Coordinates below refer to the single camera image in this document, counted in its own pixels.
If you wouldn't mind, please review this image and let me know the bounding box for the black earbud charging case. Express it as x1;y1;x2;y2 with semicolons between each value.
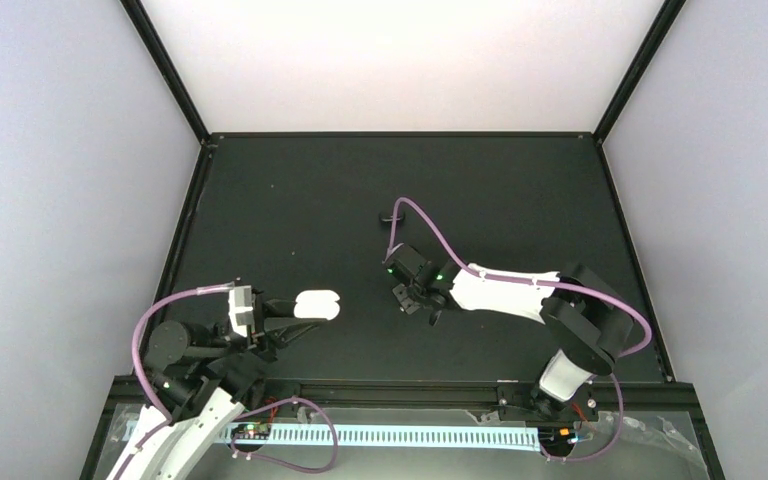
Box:
378;211;405;227

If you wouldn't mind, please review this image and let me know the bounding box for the black frame post left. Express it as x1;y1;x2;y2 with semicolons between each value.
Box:
120;0;210;143

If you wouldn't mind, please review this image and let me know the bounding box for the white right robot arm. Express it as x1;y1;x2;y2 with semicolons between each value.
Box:
383;244;634;419

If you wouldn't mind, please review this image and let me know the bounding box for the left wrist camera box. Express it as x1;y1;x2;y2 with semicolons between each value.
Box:
228;285;254;338

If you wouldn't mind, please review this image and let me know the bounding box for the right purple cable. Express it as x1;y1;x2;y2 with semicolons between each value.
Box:
383;196;654;463

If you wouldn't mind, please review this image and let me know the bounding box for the light blue cable duct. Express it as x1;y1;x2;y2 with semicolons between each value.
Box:
217;422;541;452

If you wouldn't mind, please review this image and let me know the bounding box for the black frame post right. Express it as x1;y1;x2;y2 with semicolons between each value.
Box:
593;0;686;145

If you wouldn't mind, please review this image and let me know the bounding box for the white earbud charging case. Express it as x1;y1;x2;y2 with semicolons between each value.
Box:
293;290;340;321

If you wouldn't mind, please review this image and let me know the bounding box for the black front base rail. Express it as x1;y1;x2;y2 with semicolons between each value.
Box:
265;379;534;409

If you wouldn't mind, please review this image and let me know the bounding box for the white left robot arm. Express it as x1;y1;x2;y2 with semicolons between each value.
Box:
107;282;340;479

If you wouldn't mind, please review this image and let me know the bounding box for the black frame post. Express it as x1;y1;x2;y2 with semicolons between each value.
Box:
120;0;210;143
593;0;686;145

